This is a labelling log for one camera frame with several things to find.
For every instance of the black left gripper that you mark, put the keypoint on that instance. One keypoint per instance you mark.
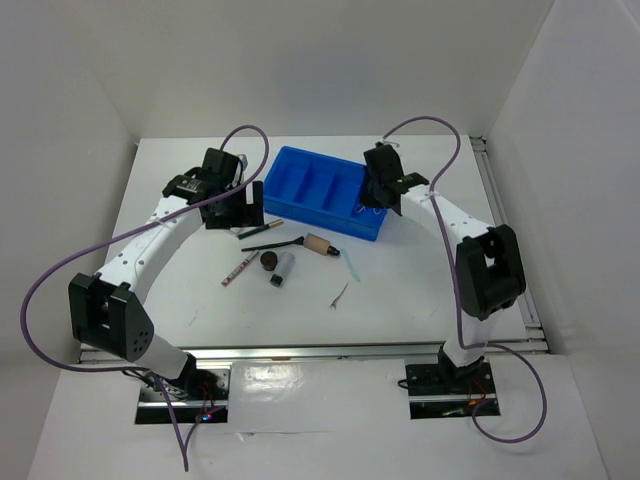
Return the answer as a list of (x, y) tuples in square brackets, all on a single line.
[(250, 215)]

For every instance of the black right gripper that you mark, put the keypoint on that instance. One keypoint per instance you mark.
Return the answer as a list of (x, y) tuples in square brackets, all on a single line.
[(365, 198)]

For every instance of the silver duckbill hair clip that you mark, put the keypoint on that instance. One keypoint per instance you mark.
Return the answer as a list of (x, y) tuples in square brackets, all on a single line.
[(333, 304)]

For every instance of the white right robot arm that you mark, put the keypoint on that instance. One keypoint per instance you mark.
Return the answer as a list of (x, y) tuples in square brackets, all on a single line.
[(485, 259)]

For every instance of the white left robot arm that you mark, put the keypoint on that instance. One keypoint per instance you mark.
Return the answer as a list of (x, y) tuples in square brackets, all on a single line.
[(107, 308)]

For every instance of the black makeup brush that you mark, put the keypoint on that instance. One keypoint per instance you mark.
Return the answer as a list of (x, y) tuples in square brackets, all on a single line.
[(299, 241)]

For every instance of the dark green gold mascara tube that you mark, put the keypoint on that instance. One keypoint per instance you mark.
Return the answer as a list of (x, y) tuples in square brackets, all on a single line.
[(257, 230)]

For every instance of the round brown cosmetic jar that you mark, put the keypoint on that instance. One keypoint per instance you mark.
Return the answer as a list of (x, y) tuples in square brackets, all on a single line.
[(269, 260)]

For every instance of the clear bottle black cap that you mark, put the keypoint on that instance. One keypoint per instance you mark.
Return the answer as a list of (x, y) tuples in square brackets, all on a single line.
[(283, 269)]

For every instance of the blue divided plastic bin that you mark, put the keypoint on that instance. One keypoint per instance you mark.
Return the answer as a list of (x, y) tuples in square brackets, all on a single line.
[(319, 190)]

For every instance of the beige foundation bottle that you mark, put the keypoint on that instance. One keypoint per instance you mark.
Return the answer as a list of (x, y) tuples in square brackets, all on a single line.
[(320, 245)]

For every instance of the mint green spatula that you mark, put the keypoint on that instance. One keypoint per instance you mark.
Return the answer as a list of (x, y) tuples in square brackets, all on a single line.
[(353, 271)]

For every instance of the aluminium front rail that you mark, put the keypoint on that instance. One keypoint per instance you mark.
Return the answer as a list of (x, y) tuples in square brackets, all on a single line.
[(319, 352)]

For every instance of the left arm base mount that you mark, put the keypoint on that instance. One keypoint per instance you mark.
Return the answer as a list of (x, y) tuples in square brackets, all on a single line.
[(152, 410)]

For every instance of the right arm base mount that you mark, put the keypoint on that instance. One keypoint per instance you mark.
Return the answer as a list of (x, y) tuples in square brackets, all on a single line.
[(429, 397)]

